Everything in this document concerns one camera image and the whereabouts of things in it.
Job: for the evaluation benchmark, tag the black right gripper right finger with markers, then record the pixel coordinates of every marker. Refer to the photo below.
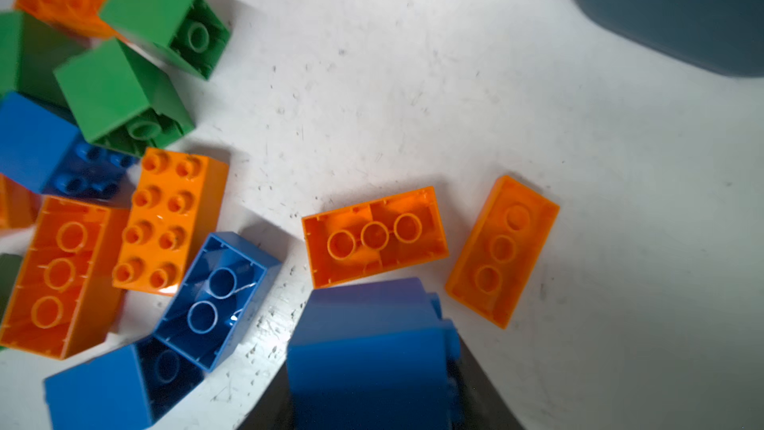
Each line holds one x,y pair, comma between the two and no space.
481,405

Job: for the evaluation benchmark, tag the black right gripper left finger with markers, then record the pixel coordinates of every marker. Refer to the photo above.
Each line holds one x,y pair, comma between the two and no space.
275,409

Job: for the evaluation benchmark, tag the blue lego brick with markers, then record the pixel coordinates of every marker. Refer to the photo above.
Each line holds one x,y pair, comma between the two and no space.
43,150
374,356
221,293

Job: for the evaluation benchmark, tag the orange lego brick right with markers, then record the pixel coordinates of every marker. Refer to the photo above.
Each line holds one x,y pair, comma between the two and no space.
501,251

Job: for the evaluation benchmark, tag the blue open lego brick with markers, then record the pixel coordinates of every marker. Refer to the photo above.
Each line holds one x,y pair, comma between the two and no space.
221,293

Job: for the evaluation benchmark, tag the blue lego brick low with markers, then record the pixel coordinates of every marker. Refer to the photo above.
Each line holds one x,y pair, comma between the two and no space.
128,388

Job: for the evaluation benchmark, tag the orange lego brick centre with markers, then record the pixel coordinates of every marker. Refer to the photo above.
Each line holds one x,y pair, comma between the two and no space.
374,237

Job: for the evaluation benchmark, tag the orange lego brick studs up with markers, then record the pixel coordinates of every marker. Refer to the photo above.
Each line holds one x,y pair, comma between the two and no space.
175,207

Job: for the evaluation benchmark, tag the orange lego brick upright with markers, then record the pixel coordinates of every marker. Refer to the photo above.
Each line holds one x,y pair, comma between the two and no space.
64,301

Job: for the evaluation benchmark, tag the green lego brick bottom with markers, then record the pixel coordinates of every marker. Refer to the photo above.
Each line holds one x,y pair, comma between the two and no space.
10,266

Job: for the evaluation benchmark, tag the green lego brick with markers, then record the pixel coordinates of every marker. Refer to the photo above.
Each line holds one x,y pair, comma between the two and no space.
10,266
121,101
30,52

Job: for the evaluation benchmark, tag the orange lego brick far left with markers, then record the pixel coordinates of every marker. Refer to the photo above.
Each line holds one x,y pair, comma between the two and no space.
19,206

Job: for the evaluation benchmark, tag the green lego brick middle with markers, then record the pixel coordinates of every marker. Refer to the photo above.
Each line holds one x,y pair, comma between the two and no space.
121,101

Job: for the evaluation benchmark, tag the blue lego brick in pile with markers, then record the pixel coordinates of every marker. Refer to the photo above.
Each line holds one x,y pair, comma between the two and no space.
43,150

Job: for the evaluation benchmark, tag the green lego brick left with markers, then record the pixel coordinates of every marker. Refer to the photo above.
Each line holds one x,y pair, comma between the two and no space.
30,52

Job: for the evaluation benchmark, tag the dark teal plastic bin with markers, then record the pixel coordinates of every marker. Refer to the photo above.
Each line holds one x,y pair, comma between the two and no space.
720,36

